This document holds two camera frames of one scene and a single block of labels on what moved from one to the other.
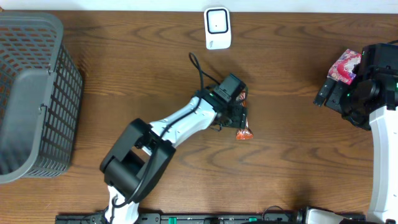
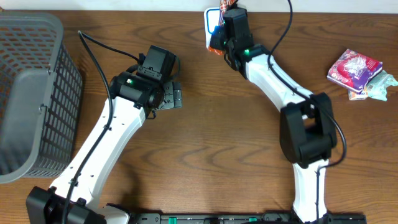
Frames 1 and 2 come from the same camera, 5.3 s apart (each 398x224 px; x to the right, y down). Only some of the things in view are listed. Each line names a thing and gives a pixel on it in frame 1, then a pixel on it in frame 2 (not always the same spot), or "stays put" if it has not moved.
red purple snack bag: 341,69 stays put
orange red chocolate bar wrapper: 246,133 -> 223,5
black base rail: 263,218 stays put
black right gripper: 333,100 -> 216,41
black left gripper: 237,113 -> 173,94
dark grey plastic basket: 41,93 stays put
